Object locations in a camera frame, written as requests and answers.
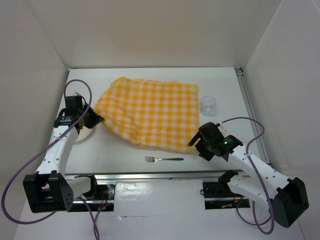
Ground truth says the yellow white checkered cloth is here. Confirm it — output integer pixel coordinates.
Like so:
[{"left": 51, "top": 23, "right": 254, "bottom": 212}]
[{"left": 94, "top": 77, "right": 199, "bottom": 154}]

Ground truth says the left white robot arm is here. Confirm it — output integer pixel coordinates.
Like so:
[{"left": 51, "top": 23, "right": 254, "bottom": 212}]
[{"left": 23, "top": 94, "right": 104, "bottom": 213}]

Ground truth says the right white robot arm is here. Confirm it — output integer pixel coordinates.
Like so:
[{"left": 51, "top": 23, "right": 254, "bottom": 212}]
[{"left": 188, "top": 122, "right": 309, "bottom": 228}]

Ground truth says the cream round plate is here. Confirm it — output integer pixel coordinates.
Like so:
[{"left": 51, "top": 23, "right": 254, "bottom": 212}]
[{"left": 75, "top": 126, "right": 93, "bottom": 143}]

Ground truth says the clear plastic cup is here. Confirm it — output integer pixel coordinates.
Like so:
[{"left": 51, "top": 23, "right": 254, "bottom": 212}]
[{"left": 199, "top": 95, "right": 217, "bottom": 117}]

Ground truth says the silver fork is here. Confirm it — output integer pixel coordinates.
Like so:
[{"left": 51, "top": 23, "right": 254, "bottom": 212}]
[{"left": 144, "top": 156, "right": 184, "bottom": 163}]

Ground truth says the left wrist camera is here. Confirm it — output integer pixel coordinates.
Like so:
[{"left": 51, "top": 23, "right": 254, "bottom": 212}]
[{"left": 72, "top": 92, "right": 83, "bottom": 98}]

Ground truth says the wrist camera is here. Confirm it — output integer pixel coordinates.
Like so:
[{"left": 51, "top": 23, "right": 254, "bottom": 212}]
[
  {"left": 72, "top": 92, "right": 83, "bottom": 98},
  {"left": 216, "top": 123, "right": 228, "bottom": 135}
]

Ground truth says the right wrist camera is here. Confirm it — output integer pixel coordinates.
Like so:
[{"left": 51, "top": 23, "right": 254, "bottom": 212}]
[{"left": 216, "top": 123, "right": 228, "bottom": 135}]

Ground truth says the front aluminium rail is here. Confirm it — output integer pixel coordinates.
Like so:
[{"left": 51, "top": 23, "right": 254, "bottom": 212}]
[{"left": 64, "top": 170, "right": 246, "bottom": 183}]

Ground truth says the aluminium rail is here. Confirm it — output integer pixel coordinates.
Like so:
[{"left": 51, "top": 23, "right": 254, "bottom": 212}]
[
  {"left": 64, "top": 170, "right": 246, "bottom": 183},
  {"left": 234, "top": 68, "right": 272, "bottom": 166}
]

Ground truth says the right side aluminium rail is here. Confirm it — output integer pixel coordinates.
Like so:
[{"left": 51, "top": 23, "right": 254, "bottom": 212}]
[{"left": 234, "top": 68, "right": 272, "bottom": 166}]

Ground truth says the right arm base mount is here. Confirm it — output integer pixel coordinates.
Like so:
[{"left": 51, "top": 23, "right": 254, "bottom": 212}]
[{"left": 199, "top": 181, "right": 250, "bottom": 210}]

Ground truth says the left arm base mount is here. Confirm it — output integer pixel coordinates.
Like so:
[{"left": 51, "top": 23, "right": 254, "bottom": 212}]
[{"left": 65, "top": 174, "right": 116, "bottom": 213}]

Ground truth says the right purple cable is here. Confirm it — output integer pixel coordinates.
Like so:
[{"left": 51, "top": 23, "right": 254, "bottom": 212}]
[{"left": 217, "top": 116, "right": 275, "bottom": 235}]

